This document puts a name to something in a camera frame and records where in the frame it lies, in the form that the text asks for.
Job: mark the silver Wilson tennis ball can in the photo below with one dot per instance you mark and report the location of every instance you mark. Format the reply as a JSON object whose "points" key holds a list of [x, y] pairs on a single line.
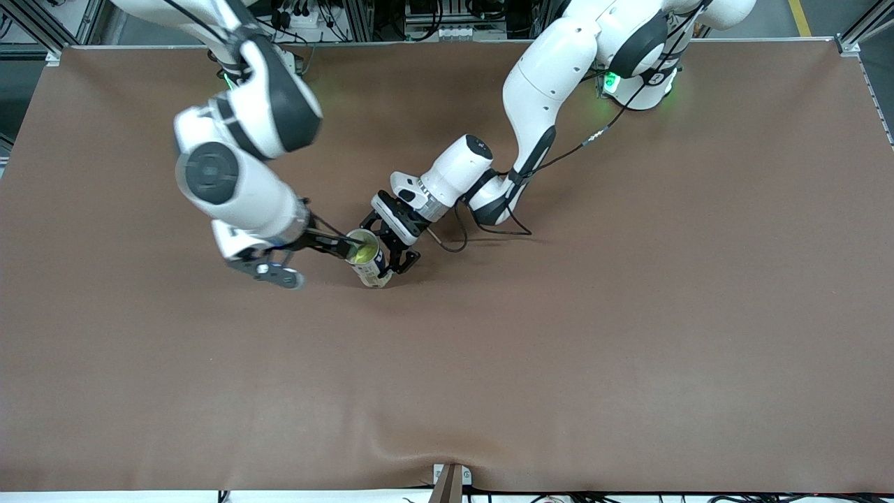
{"points": [[377, 276]]}

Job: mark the white power strip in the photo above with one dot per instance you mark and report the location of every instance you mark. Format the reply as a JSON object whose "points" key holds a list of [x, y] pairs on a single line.
{"points": [[300, 17]]}

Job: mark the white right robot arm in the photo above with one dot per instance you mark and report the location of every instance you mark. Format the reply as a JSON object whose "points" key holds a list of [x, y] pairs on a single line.
{"points": [[230, 181]]}

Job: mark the aluminium corner profile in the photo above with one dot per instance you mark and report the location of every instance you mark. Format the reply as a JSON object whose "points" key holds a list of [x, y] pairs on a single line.
{"points": [[848, 45]]}

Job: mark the brown table mat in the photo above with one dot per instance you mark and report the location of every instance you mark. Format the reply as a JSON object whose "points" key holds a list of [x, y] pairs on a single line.
{"points": [[559, 363]]}

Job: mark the metal table edge bracket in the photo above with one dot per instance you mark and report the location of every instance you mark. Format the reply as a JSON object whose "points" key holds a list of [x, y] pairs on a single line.
{"points": [[450, 482]]}

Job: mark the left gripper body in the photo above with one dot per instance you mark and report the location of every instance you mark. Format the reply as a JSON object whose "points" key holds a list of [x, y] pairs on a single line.
{"points": [[404, 221]]}

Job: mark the yellow tennis ball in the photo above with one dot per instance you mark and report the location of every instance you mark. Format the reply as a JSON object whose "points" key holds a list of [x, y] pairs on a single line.
{"points": [[364, 253]]}

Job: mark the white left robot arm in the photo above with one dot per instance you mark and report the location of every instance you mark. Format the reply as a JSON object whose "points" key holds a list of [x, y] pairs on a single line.
{"points": [[552, 70]]}

